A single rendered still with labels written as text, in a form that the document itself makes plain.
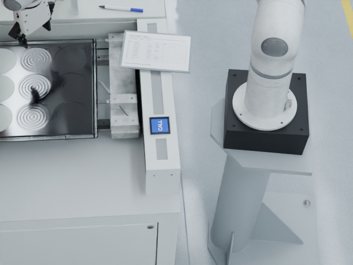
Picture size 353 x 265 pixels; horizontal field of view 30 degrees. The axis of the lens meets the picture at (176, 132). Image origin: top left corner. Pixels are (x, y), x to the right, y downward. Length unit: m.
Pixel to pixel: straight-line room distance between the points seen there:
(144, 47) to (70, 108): 0.29
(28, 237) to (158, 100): 0.55
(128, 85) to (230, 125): 0.35
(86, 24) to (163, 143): 0.51
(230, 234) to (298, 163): 0.65
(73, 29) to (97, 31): 0.08
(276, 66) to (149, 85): 0.40
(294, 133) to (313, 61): 1.45
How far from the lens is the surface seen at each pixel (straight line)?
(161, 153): 1.80
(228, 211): 2.41
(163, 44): 2.01
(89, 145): 1.98
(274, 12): 1.62
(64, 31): 2.14
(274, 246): 2.75
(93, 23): 2.11
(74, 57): 2.08
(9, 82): 2.05
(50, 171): 1.94
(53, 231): 1.94
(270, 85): 1.81
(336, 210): 2.90
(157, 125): 1.84
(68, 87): 2.01
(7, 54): 2.12
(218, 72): 3.21
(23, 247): 2.04
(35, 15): 1.91
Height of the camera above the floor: 2.48
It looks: 56 degrees down
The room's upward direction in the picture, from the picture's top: 4 degrees clockwise
